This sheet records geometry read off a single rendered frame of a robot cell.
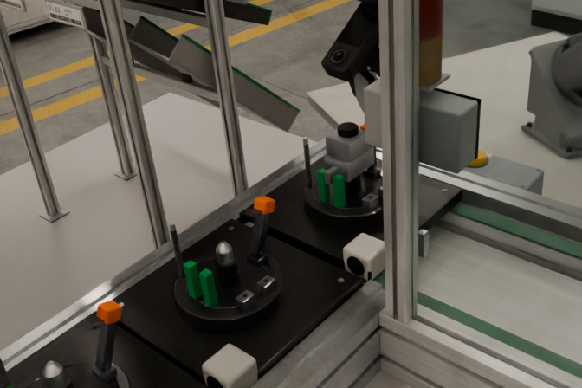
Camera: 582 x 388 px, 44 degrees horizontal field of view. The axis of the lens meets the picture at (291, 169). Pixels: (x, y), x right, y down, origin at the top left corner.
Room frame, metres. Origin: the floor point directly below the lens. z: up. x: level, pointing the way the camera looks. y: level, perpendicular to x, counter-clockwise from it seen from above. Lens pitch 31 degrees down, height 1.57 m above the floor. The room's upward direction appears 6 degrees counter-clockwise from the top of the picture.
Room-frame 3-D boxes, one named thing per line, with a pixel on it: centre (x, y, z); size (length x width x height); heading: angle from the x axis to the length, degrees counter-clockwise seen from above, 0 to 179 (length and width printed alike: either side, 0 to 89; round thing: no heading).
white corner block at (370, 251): (0.76, -0.09, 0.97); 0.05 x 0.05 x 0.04; 46
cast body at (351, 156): (0.89, -0.08, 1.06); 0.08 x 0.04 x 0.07; 136
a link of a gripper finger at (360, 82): (0.97, -0.14, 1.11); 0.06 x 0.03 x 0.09; 136
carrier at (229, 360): (0.72, 0.09, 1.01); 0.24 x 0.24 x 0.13; 46
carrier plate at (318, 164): (0.90, -0.09, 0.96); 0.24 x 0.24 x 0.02; 46
